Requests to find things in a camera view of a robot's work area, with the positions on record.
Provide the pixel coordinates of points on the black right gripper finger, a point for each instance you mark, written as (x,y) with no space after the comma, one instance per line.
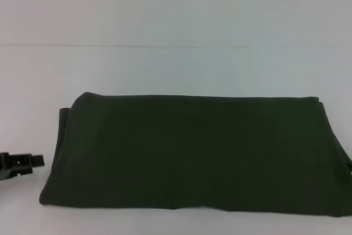
(350,169)

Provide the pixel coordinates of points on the dark green shirt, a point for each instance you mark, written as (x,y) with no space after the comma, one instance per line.
(192,152)

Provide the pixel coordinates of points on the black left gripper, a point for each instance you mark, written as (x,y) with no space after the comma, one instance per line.
(4,167)

